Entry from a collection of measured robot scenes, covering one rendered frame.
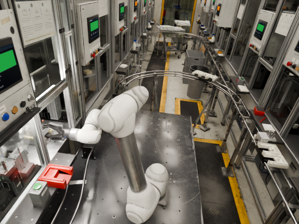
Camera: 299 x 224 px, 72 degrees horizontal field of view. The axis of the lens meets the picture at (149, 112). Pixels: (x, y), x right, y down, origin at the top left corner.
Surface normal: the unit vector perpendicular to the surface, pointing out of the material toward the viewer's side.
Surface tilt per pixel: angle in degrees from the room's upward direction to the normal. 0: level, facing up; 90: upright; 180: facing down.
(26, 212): 0
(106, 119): 85
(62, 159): 0
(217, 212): 0
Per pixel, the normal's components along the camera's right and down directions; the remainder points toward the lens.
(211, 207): 0.08, -0.84
